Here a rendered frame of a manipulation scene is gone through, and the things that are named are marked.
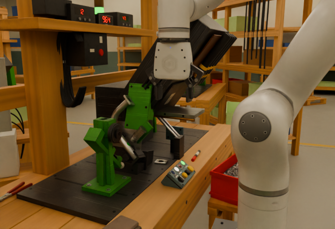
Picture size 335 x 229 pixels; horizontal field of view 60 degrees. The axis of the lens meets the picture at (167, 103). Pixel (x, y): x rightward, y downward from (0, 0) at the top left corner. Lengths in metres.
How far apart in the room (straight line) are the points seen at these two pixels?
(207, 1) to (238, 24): 3.63
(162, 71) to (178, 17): 0.15
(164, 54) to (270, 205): 0.45
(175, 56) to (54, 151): 0.83
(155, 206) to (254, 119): 0.56
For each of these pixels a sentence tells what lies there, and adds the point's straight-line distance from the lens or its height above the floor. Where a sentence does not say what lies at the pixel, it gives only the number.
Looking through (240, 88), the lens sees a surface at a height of 0.84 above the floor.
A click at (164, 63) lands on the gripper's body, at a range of 0.78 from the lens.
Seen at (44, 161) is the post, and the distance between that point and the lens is 1.39.
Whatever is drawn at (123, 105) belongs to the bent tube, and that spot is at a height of 1.18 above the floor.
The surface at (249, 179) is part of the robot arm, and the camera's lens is 0.73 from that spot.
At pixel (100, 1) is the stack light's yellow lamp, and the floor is 1.67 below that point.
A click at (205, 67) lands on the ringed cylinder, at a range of 1.40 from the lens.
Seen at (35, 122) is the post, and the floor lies 1.12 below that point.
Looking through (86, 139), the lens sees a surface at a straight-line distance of 1.07.
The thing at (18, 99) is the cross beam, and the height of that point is 1.22.
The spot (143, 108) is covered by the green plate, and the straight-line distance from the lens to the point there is 1.30.
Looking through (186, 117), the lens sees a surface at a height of 1.12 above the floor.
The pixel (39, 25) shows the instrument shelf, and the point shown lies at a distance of 1.15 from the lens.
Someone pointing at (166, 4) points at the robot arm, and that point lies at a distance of 0.77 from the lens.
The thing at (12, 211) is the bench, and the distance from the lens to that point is 1.19.
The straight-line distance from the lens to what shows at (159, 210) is 1.03.
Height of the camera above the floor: 1.44
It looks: 11 degrees down
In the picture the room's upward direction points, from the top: straight up
